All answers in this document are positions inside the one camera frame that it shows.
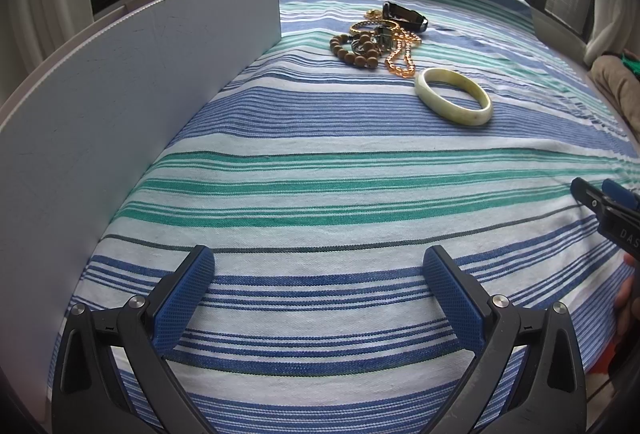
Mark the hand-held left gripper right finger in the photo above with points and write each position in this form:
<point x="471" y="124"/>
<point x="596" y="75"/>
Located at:
<point x="455" y="299"/>

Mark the person's right hand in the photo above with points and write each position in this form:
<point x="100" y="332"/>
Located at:
<point x="626" y="309"/>

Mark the blue green striped bedsheet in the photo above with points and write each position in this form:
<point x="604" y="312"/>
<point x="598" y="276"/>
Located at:
<point x="350" y="194"/>

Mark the white corrugated panel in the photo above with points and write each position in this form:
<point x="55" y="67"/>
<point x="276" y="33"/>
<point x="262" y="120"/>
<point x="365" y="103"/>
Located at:
<point x="60" y="51"/>

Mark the white flat board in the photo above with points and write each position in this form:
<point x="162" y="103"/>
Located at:
<point x="125" y="104"/>

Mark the black watch band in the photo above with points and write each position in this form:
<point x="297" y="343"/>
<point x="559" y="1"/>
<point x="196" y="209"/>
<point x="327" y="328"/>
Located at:
<point x="407" y="14"/>

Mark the beige cloth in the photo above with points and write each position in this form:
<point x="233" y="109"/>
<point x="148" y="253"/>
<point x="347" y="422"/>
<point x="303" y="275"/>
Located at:
<point x="617" y="89"/>

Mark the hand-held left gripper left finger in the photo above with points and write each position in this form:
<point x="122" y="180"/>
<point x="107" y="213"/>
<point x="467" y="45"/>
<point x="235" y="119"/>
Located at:
<point x="182" y="299"/>

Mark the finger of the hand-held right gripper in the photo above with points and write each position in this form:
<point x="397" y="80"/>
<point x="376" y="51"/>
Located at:
<point x="590" y="196"/>
<point x="617" y="194"/>

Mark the pale jade bangle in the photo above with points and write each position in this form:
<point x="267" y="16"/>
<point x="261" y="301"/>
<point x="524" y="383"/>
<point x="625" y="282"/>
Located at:
<point x="426" y="98"/>

